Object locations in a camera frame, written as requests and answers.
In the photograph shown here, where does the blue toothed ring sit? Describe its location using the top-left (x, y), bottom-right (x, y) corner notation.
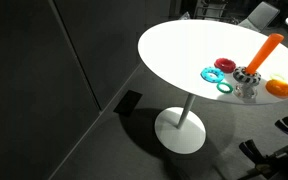
top-left (200, 66), bottom-right (226, 84)

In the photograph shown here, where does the black floor mat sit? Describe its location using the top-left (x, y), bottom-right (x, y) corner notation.
top-left (113, 89), bottom-right (144, 118)

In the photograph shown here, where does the orange stacking peg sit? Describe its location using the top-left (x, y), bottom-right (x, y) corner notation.
top-left (244, 32), bottom-right (285, 75)

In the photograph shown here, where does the grey chair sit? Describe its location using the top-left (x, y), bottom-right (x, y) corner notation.
top-left (237, 1), bottom-right (281, 33)

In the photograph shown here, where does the white table pedestal base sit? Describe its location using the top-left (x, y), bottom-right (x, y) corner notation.
top-left (154, 93), bottom-right (207, 155)

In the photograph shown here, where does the small teal ring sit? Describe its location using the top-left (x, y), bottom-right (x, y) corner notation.
top-left (216, 81), bottom-right (234, 95)

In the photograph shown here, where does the red toothed ring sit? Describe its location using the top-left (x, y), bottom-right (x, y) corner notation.
top-left (213, 57), bottom-right (237, 74)

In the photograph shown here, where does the clear transparent ring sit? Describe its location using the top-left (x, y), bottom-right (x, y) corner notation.
top-left (233, 83), bottom-right (259, 100)

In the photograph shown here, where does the metal frame rack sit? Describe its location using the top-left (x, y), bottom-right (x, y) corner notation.
top-left (194, 0), bottom-right (229, 20)

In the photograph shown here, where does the orange toothed ring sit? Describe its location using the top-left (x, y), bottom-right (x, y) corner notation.
top-left (265, 78), bottom-right (288, 98)

